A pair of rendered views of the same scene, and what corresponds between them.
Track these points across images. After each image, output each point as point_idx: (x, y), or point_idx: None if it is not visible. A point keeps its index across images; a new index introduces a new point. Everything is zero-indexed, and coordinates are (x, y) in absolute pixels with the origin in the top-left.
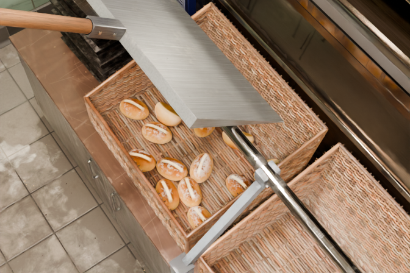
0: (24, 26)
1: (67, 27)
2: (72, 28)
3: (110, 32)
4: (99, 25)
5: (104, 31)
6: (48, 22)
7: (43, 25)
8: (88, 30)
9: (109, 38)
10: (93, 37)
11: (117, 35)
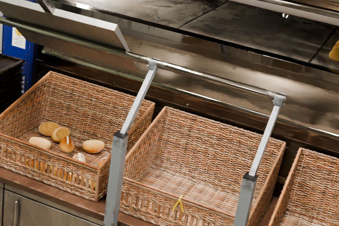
0: None
1: None
2: None
3: (50, 4)
4: None
5: (48, 1)
6: None
7: None
8: None
9: (49, 8)
10: (44, 2)
11: (52, 8)
